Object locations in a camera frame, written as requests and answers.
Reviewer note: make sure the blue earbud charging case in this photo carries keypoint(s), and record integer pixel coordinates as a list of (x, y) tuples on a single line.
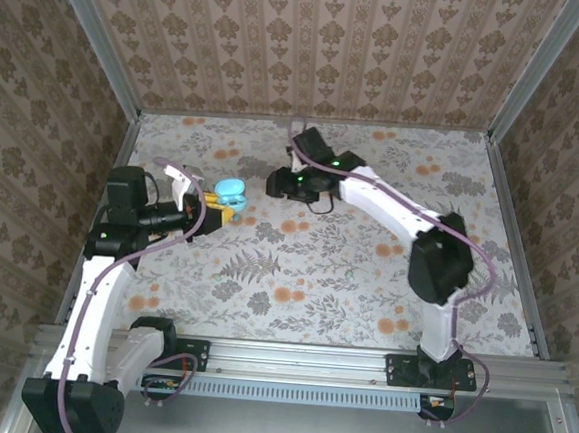
[(229, 189)]

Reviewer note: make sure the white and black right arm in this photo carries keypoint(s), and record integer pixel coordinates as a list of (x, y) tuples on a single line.
[(396, 205)]

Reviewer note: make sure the floral patterned tablecloth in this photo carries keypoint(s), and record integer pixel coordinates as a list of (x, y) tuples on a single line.
[(316, 259)]

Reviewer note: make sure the small black electronics board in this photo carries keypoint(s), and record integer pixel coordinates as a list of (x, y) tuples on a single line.
[(437, 406), (161, 383)]

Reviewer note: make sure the grey metal sheet panel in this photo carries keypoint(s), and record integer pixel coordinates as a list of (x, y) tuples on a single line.
[(303, 428)]

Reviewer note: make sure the aluminium side rail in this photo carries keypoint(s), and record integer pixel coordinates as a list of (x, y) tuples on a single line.
[(129, 136), (518, 244)]

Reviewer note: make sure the aluminium base rail beam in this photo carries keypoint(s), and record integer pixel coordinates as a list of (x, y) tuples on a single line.
[(298, 360)]

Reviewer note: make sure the aluminium frame corner post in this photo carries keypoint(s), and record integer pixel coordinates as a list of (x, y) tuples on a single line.
[(99, 41), (536, 70)]

